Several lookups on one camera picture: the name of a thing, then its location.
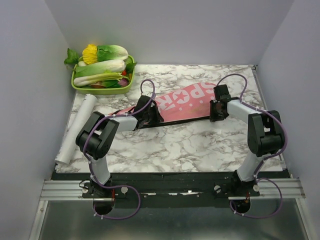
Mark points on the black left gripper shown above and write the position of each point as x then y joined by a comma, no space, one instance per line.
158,118

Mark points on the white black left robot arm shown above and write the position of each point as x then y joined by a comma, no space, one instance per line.
95,138

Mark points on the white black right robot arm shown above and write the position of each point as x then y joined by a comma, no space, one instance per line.
265,134

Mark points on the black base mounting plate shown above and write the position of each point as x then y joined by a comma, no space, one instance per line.
164,189

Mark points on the green plastic basket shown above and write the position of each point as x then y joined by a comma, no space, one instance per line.
109,87

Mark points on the pink racket bag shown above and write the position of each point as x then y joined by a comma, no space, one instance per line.
184,105

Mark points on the toy bok choy front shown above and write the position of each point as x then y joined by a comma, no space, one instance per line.
91,79

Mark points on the white shuttlecock tube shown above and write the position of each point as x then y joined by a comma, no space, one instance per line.
68,146

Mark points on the toy napa cabbage top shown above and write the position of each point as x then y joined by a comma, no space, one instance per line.
111,52

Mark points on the green toy leaf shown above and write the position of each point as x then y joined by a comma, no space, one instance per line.
72,59

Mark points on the aluminium frame rail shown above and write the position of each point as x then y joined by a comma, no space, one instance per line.
69,190

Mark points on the yellow toy flower vegetable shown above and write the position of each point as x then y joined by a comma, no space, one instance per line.
89,54

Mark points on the toy napa cabbage middle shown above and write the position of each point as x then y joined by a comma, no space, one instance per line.
109,66

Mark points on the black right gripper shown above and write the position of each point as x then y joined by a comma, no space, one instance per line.
212,115

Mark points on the toy napa cabbage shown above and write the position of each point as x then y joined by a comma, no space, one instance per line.
111,52
109,66

